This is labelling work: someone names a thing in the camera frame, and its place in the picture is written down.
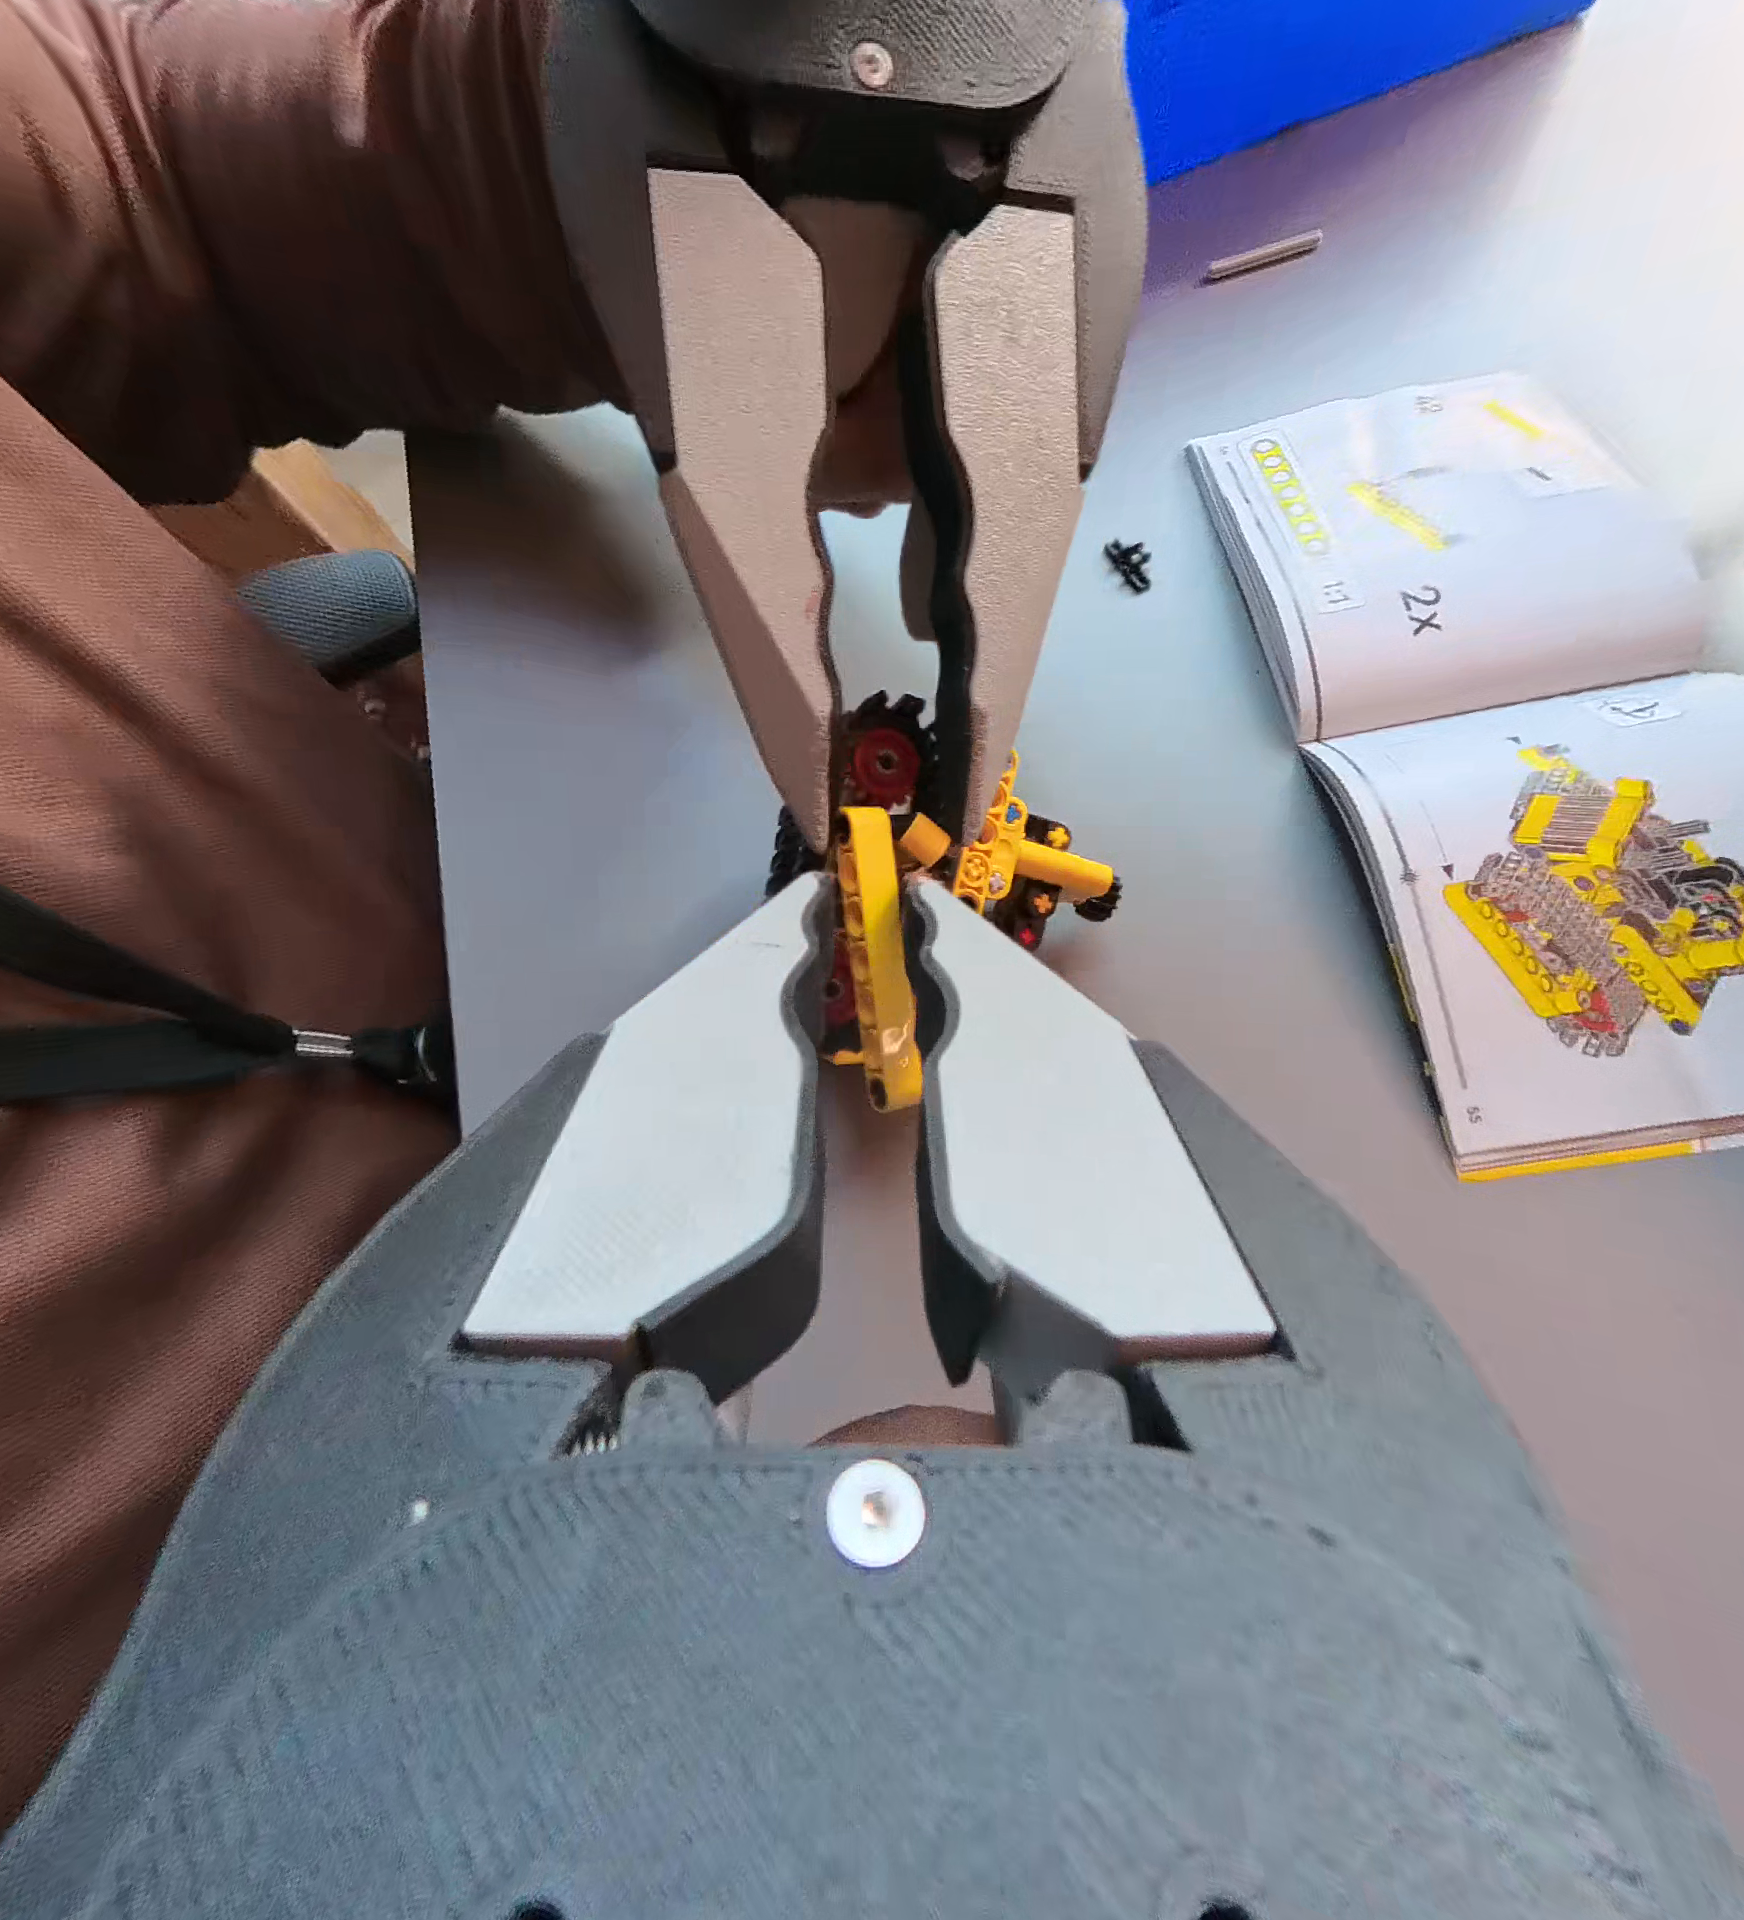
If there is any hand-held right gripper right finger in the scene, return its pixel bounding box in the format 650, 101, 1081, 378
907, 879, 1281, 1392

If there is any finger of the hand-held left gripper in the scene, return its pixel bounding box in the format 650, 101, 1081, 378
646, 164, 841, 859
895, 202, 1088, 846

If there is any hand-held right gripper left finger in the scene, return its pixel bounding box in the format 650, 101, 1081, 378
458, 873, 831, 1399

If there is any yellow lego beam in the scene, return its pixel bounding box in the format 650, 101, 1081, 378
822, 807, 922, 1115

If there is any yellow black lego bulldozer model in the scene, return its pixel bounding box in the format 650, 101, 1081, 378
768, 690, 1124, 1075

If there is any person's left forearm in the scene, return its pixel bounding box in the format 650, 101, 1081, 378
0, 0, 635, 504

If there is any lego instruction booklet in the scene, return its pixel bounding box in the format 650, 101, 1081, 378
1187, 371, 1744, 1185

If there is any office chair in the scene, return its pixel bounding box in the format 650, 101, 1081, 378
232, 547, 424, 692

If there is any blue storage bin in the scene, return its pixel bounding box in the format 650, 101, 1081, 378
1119, 0, 1593, 189

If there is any person's brown shirt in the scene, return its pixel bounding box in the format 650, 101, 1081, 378
0, 300, 459, 1877

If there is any wooden post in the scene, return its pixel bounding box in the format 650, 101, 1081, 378
148, 439, 415, 578

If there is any black lanyard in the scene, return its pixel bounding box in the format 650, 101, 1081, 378
0, 839, 453, 1118

